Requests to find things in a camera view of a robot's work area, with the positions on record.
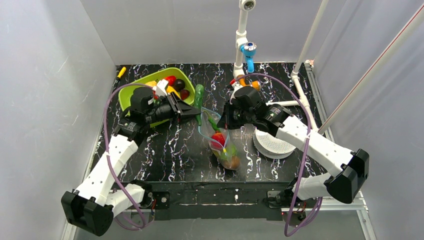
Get green toy cucumber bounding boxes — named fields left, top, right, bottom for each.
left=193, top=84, right=205, bottom=126

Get yellow toy banana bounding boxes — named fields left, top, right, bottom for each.
left=166, top=85, right=181, bottom=99

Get clear zip top bag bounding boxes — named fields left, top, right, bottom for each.
left=197, top=107, right=241, bottom=171

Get red toy apple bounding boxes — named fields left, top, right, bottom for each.
left=210, top=132, right=226, bottom=150

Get green toy beans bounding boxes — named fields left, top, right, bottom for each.
left=202, top=111, right=237, bottom=161

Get green plastic tray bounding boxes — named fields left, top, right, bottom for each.
left=118, top=67, right=195, bottom=131

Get brown toy kiwi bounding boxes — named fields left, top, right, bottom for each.
left=222, top=155, right=241, bottom=171

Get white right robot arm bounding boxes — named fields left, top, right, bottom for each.
left=217, top=86, right=370, bottom=204

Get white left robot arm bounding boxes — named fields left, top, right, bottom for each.
left=61, top=83, right=201, bottom=236

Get red toy strawberry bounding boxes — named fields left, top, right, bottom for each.
left=179, top=89, right=190, bottom=101

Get dark purple toy fruit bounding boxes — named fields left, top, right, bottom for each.
left=172, top=78, right=186, bottom=92

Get yellow toy lemon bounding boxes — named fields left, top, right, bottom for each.
left=145, top=80, right=157, bottom=88

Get red orange toy pepper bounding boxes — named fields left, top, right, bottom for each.
left=164, top=75, right=177, bottom=87

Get orange pipe valve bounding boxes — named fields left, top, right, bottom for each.
left=235, top=74, right=261, bottom=92

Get white filament spool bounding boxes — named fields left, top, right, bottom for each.
left=252, top=129, right=296, bottom=160

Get blue pipe valve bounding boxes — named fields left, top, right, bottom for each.
left=239, top=41, right=257, bottom=74

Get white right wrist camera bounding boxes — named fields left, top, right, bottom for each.
left=229, top=79, right=244, bottom=105

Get yellow handled screwdriver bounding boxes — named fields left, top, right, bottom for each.
left=116, top=66, right=127, bottom=81

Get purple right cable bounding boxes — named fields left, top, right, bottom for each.
left=231, top=73, right=324, bottom=238

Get white PVC pipe frame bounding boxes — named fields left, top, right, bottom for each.
left=230, top=0, right=424, bottom=134

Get aluminium frame rail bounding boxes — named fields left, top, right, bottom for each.
left=61, top=187, right=377, bottom=240

